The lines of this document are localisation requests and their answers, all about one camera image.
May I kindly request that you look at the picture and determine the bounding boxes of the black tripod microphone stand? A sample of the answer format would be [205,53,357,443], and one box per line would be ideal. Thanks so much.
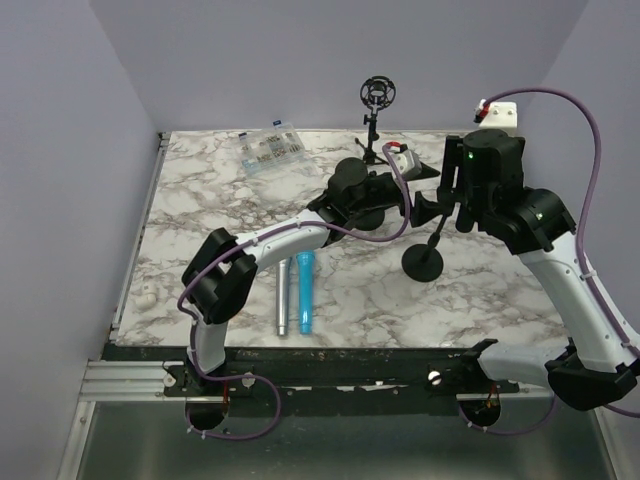
[355,75,397,165]

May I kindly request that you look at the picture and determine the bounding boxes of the round base clip stand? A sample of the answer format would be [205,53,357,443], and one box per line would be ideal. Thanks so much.
[401,187,455,283]

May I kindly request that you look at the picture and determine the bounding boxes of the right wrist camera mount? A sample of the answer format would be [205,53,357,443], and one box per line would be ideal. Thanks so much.
[474,99,518,136]

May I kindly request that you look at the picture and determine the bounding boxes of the white cylindrical table stopper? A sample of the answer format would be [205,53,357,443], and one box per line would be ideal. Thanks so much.
[135,283,157,311]

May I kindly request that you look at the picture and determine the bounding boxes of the silver microphone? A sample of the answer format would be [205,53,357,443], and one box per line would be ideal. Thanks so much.
[275,257,291,337]

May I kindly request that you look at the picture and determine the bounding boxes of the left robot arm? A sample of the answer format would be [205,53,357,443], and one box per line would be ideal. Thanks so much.
[178,151,439,395]

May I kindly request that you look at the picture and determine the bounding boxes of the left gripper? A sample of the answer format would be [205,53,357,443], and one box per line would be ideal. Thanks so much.
[348,164,450,226]

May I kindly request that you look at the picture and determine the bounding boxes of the round base shock-mount stand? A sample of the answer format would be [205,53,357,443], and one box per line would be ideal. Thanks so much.
[350,209,385,232]

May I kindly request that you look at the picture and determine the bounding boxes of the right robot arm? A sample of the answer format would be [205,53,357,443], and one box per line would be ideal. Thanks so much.
[437,129,639,411]

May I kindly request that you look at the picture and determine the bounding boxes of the blue microphone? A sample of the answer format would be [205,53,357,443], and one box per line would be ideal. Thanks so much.
[296,251,315,335]

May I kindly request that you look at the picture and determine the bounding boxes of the black front rail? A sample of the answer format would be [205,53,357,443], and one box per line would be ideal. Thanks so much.
[102,345,518,417]

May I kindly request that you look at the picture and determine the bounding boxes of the clear plastic screw box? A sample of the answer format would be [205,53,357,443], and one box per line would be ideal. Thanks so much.
[233,120,308,175]

